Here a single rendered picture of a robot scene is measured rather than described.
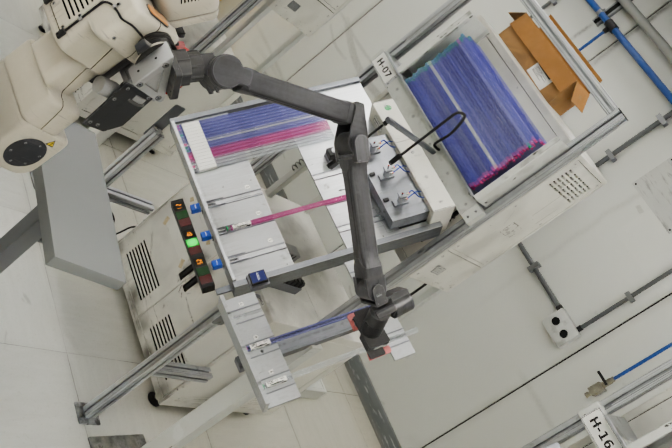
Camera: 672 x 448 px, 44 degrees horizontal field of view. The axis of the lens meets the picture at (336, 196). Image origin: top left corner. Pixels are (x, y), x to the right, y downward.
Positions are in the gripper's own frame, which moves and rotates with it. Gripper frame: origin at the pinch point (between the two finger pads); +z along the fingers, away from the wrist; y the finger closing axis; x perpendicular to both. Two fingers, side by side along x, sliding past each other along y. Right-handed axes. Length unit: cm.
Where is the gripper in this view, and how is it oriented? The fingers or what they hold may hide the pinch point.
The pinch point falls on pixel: (364, 343)
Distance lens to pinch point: 234.8
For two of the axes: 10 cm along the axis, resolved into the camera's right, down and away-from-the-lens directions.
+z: -1.9, 5.7, 8.0
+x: -8.8, 2.7, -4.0
